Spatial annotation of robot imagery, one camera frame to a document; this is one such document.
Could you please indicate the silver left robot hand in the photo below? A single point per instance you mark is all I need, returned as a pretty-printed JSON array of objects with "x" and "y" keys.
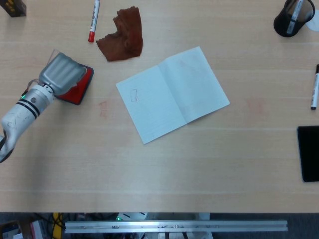
[{"x": 62, "y": 73}]

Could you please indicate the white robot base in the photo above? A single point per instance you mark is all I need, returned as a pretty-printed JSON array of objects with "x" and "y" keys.
[{"x": 132, "y": 216}]

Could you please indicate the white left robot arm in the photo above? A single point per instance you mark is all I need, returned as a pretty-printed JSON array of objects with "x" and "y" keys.
[{"x": 22, "y": 112}]

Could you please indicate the open lined notebook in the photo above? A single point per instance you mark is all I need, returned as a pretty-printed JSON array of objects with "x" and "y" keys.
[{"x": 159, "y": 99}]

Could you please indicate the red cap whiteboard marker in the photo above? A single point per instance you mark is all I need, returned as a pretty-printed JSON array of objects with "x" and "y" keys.
[{"x": 93, "y": 21}]

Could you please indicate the brown crumpled cloth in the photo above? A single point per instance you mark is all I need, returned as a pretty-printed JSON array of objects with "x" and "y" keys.
[{"x": 127, "y": 42}]

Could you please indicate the black box gold print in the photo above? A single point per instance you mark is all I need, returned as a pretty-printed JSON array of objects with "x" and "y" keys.
[{"x": 13, "y": 7}]

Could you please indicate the red white box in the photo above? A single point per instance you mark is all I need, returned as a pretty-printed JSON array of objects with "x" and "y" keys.
[{"x": 37, "y": 227}]

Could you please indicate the black mesh pen holder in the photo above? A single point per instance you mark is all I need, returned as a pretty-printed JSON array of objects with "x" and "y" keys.
[{"x": 281, "y": 25}]

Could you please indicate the black cap whiteboard marker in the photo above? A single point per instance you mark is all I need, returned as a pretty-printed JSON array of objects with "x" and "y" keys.
[{"x": 315, "y": 92}]

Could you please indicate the black smartphone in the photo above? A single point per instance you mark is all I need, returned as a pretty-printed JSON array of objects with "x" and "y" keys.
[{"x": 310, "y": 154}]

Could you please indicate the aluminium profile rail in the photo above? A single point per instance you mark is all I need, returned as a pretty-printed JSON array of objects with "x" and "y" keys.
[{"x": 174, "y": 226}]

